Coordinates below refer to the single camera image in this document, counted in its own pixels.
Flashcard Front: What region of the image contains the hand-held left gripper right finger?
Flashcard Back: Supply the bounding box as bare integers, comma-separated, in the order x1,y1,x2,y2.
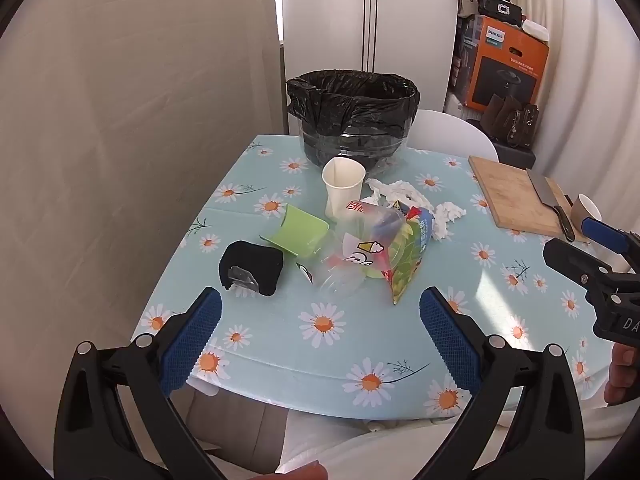
415,286,601,480

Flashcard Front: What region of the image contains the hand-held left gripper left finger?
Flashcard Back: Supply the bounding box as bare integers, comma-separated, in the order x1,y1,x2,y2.
53,286,223,480

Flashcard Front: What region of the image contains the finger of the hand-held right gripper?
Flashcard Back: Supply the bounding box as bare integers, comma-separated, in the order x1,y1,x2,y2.
580,216,640,257
543,237,632,291

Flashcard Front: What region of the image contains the green snack bag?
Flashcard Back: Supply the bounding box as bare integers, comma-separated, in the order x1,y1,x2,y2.
387,205,436,306

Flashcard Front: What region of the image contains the black sock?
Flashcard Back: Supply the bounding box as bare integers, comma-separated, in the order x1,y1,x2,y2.
218,240,285,297

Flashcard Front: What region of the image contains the clear plastic cup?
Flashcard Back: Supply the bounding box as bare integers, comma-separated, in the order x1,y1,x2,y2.
327,200,406,281
312,254,366,301

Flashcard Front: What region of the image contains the green plastic dish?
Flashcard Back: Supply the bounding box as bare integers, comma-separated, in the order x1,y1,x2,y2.
259,203,331,261

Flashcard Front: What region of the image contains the long white tissue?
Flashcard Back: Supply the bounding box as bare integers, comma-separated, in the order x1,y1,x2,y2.
365,177,433,211

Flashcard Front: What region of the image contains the white paper cup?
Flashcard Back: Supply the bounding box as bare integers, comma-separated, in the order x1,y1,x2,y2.
322,157,366,221

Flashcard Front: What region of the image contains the clear plastic trash bin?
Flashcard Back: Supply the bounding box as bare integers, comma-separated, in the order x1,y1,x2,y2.
297,105,419,177

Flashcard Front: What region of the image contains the bin with black bag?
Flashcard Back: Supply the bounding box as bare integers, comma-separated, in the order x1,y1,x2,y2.
286,70,420,168

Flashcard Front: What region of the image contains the person's right hand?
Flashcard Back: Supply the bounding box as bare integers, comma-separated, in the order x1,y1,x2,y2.
603,342,640,406

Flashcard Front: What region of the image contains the person's left hand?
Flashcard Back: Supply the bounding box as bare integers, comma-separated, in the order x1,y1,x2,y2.
272,462,329,480

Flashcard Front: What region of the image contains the brown paper cup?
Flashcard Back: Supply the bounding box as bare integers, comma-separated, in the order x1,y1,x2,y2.
570,193,603,227

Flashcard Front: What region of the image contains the wooden cutting board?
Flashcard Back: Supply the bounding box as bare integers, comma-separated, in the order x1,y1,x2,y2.
468,155,591,243

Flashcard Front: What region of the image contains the black ottoman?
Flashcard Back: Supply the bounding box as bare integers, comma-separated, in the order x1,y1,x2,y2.
492,135,537,168

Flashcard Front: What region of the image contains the brown handbag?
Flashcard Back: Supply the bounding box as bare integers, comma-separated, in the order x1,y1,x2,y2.
480,94,540,148

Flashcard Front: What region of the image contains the white curtain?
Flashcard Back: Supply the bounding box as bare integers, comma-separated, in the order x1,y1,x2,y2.
520,0,640,233

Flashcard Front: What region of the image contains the white chair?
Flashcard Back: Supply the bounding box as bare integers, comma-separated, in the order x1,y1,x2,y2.
404,109,500,163

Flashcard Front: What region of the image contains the orange cardboard box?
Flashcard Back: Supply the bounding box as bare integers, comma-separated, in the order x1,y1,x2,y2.
462,15,551,111

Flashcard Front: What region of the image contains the white pouch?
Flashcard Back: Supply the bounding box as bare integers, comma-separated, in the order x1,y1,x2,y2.
520,19,550,43

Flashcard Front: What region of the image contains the beige curtain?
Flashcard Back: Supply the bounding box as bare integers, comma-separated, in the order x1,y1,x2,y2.
0,0,282,461

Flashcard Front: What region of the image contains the black bag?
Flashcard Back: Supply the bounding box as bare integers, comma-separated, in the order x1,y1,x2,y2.
476,0,523,23

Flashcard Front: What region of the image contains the white wardrobe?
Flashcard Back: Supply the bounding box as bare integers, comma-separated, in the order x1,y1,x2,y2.
282,0,461,136

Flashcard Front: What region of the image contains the steel cleaver black handle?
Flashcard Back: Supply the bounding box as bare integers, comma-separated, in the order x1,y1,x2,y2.
526,167,577,243

